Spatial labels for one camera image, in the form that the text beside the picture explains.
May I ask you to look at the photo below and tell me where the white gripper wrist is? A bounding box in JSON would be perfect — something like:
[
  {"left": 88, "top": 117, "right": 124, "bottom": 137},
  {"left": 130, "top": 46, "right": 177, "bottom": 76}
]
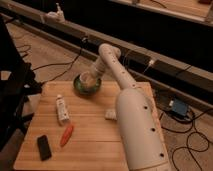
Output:
[{"left": 89, "top": 59, "right": 106, "bottom": 78}]

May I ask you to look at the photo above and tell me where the white ceramic cup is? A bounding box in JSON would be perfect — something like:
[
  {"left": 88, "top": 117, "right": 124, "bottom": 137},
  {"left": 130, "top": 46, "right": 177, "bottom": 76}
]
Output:
[{"left": 80, "top": 71, "right": 96, "bottom": 91}]

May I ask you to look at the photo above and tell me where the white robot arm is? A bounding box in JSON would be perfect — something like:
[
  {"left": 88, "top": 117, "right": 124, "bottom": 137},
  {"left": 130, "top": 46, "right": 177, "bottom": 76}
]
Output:
[{"left": 90, "top": 43, "right": 172, "bottom": 171}]

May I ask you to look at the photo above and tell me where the green saucer plate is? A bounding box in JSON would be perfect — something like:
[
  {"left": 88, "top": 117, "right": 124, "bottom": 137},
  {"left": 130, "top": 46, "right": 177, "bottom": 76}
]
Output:
[{"left": 73, "top": 76, "right": 102, "bottom": 96}]

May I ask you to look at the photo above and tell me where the white sponge block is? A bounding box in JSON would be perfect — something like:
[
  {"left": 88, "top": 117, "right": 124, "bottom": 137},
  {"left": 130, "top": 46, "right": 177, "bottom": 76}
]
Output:
[{"left": 105, "top": 109, "right": 117, "bottom": 120}]

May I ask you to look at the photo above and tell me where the white tube bottle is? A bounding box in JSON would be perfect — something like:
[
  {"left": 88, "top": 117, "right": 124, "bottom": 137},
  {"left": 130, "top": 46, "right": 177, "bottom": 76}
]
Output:
[{"left": 56, "top": 95, "right": 70, "bottom": 125}]

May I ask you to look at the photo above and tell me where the orange carrot toy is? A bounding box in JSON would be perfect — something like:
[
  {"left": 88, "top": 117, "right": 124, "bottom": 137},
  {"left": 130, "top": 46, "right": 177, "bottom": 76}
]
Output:
[{"left": 60, "top": 124, "right": 74, "bottom": 147}]

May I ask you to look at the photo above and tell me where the black equipment at left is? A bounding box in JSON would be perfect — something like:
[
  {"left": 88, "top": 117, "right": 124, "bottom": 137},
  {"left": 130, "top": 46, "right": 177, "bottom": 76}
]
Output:
[{"left": 0, "top": 15, "right": 42, "bottom": 152}]

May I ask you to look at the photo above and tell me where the blue box on floor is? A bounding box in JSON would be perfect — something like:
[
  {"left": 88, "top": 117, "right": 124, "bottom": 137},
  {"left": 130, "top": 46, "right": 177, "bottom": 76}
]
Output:
[{"left": 169, "top": 99, "right": 188, "bottom": 117}]

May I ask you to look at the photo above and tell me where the black phone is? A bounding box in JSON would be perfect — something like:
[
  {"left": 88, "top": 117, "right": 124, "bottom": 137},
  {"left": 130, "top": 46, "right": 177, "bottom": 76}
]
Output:
[{"left": 37, "top": 135, "right": 52, "bottom": 161}]

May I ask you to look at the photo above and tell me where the black cable on floor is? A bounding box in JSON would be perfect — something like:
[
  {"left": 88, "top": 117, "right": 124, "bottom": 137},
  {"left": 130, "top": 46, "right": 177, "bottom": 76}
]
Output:
[{"left": 16, "top": 38, "right": 88, "bottom": 84}]

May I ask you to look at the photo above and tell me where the white object on rail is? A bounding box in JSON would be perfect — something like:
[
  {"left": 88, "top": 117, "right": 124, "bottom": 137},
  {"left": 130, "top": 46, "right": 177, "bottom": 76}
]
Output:
[{"left": 45, "top": 4, "right": 65, "bottom": 22}]

